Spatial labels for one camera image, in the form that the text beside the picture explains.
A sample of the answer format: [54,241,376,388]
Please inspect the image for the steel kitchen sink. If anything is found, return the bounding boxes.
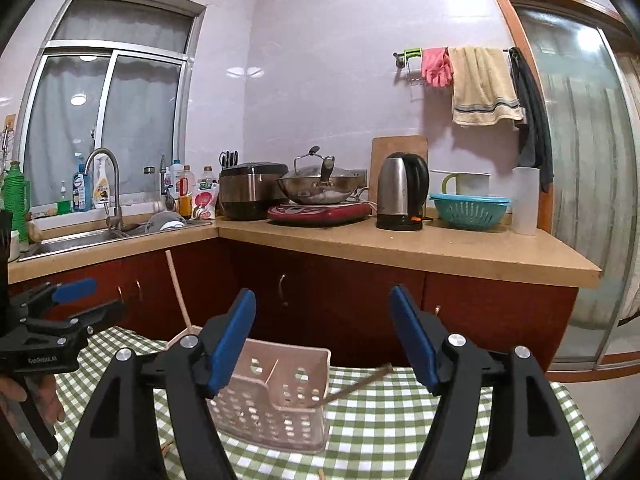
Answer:
[20,227,151,262]

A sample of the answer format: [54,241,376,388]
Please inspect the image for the person's left hand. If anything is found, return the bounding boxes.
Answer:
[0,374,67,428]

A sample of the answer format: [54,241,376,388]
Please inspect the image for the kitchen counter with red-brown cabinets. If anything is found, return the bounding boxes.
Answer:
[7,215,604,376]

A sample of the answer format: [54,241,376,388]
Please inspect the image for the pink rubber gloves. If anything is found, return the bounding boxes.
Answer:
[421,47,454,88]

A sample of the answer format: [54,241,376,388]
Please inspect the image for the beige towel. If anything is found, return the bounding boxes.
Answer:
[447,46,526,128]

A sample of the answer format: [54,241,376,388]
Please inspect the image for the red and white bag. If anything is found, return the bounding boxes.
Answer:
[192,182,220,221]

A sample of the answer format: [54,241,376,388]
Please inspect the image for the wood-framed glass sliding door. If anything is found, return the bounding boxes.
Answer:
[485,0,640,384]

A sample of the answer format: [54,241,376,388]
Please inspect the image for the beige perforated utensil holder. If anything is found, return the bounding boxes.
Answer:
[165,327,332,456]

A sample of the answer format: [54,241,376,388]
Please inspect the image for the white mug with green handle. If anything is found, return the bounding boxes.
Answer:
[441,171,491,197]

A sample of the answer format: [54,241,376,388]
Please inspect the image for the dark rice cooker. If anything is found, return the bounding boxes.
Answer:
[219,162,290,221]

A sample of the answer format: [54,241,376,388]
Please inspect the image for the dark brown chopstick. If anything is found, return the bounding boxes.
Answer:
[309,362,396,408]

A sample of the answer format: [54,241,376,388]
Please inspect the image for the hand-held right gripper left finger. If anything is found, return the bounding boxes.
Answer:
[62,287,258,480]

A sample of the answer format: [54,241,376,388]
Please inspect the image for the green checkered tablecloth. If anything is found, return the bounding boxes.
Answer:
[37,325,606,480]

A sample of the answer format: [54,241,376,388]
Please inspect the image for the white spray bottle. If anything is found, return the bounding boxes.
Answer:
[92,155,112,207]

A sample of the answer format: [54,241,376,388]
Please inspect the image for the red induction cooker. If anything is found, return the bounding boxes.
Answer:
[266,201,372,228]

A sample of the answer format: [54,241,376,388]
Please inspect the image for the steel electric kettle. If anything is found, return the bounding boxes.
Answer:
[376,152,431,232]

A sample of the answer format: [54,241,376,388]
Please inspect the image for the oil bottle with red label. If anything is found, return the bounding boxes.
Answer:
[178,165,195,219]

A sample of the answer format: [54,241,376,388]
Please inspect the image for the aluminium sliding window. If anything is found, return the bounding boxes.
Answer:
[17,0,207,211]

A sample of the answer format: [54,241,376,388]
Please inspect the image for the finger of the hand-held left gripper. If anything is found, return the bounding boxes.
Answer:
[15,299,126,347]
[9,278,99,323]

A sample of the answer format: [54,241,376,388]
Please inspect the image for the white plastic jug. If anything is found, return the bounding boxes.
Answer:
[511,166,541,237]

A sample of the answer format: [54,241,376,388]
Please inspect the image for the steel kitchen faucet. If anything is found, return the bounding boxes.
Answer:
[84,148,125,233]

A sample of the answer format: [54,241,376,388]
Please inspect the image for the blue detergent bottle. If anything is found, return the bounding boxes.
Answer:
[71,154,94,212]

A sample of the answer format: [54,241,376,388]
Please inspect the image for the teal plastic colander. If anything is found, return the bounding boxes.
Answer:
[429,192,512,232]

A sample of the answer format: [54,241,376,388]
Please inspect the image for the dark hanging cloth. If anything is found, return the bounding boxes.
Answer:
[509,46,555,194]

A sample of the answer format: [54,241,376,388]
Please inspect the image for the wooden cutting board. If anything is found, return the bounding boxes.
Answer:
[369,135,429,202]

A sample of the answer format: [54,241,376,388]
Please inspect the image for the steel wok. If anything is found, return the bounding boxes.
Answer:
[276,172,363,206]

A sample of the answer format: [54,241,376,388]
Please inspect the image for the metal towel rack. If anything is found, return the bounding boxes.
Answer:
[392,46,516,86]

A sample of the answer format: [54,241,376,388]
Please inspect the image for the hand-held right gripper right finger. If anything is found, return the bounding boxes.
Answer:
[389,284,593,480]

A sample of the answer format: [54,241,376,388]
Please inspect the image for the steel pot with lid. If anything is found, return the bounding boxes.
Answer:
[285,146,351,184]

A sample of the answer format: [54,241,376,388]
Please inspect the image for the green ribbed bottle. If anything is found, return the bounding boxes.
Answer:
[2,161,31,247]

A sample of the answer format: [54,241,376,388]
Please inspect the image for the white dishes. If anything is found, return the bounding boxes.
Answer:
[144,211,189,235]

